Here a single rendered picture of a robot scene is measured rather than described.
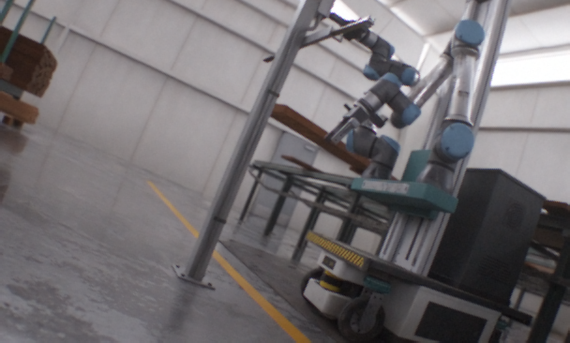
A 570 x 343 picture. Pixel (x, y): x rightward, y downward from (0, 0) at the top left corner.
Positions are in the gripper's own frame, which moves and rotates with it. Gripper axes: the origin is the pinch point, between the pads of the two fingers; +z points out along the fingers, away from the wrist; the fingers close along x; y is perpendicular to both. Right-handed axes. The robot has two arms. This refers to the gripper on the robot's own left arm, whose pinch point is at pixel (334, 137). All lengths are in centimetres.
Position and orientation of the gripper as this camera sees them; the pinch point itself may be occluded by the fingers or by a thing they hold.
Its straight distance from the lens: 155.0
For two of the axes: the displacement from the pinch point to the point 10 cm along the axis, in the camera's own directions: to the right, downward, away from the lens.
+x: 0.9, 0.8, -9.9
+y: -6.8, -7.2, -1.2
